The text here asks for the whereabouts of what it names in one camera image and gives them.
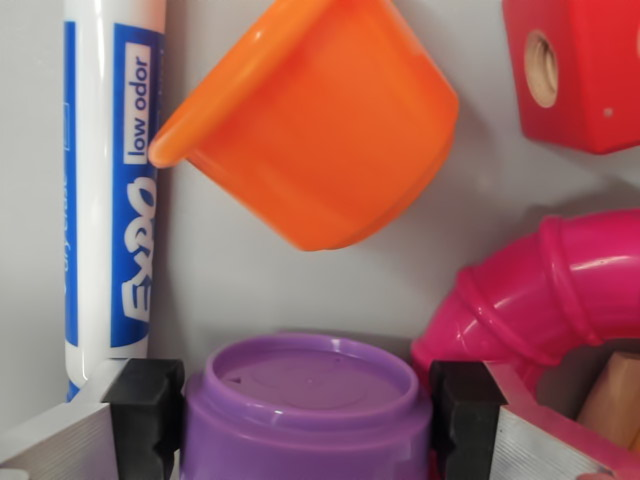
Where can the purple plastic cup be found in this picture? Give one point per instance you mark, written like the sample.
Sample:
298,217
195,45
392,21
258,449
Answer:
305,430

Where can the blue Expo dry erase marker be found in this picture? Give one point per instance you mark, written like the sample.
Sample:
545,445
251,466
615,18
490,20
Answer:
95,200

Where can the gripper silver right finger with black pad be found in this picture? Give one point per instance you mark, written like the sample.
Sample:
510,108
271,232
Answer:
490,435

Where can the red wooden block with hole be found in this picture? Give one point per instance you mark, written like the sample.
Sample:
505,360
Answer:
595,75

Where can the orange plastic cup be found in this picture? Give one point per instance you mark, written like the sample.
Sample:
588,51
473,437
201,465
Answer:
325,135

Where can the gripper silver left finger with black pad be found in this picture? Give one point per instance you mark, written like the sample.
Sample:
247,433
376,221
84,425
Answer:
75,445

